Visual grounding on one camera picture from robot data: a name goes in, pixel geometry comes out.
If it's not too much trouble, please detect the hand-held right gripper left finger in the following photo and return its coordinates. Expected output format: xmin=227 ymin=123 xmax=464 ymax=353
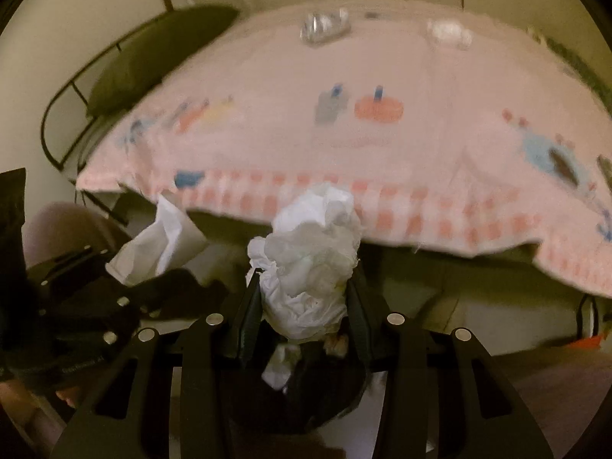
xmin=50 ymin=277 xmax=264 ymax=459

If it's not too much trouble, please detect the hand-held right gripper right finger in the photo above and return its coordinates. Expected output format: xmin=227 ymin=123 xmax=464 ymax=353
xmin=347 ymin=277 xmax=546 ymax=459

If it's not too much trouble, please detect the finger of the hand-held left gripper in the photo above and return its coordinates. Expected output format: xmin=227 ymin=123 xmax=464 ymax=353
xmin=115 ymin=269 xmax=230 ymax=319

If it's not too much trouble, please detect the white paper cup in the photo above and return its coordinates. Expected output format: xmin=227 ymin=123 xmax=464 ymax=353
xmin=105 ymin=194 xmax=207 ymax=286

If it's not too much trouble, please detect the small white tissue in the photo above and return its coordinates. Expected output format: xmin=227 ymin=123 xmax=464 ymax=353
xmin=262 ymin=344 xmax=302 ymax=390

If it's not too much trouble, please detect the large white tissue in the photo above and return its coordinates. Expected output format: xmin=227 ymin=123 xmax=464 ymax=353
xmin=246 ymin=182 xmax=363 ymax=344

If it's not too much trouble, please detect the black trash bag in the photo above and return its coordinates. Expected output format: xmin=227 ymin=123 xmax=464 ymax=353
xmin=225 ymin=339 xmax=374 ymax=436

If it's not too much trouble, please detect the pink printed blanket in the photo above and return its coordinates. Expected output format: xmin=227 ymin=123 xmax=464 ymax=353
xmin=76 ymin=0 xmax=612 ymax=299

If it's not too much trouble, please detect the red patterned cloth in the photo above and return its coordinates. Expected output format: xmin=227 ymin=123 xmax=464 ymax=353
xmin=569 ymin=332 xmax=612 ymax=353

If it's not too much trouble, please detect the olive green pillow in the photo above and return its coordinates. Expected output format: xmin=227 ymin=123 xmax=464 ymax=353
xmin=86 ymin=5 xmax=240 ymax=116

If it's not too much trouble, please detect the crumpled silver foil wrapper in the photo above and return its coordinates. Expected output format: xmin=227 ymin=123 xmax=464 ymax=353
xmin=300 ymin=7 xmax=352 ymax=45

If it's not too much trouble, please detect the green patterned quilt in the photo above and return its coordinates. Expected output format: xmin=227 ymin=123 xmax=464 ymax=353
xmin=526 ymin=26 xmax=612 ymax=120

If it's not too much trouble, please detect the black metal bed frame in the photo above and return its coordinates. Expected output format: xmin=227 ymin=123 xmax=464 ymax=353
xmin=41 ymin=7 xmax=173 ymax=225

